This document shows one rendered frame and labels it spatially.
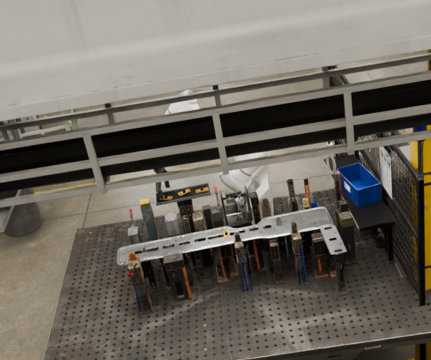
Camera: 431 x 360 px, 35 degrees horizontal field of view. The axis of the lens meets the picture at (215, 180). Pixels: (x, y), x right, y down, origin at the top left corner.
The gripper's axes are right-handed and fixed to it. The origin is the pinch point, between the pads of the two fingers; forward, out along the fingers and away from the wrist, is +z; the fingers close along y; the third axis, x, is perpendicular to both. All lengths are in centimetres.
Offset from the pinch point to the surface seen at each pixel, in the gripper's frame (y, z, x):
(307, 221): 3, 21, 93
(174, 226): 18.3, 14.7, 9.3
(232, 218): -4.1, 24.6, 41.8
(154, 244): 29.8, 21.2, -2.1
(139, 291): 60, 34, -5
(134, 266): 59, 16, -4
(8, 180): 313, -200, 132
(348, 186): -19, 10, 117
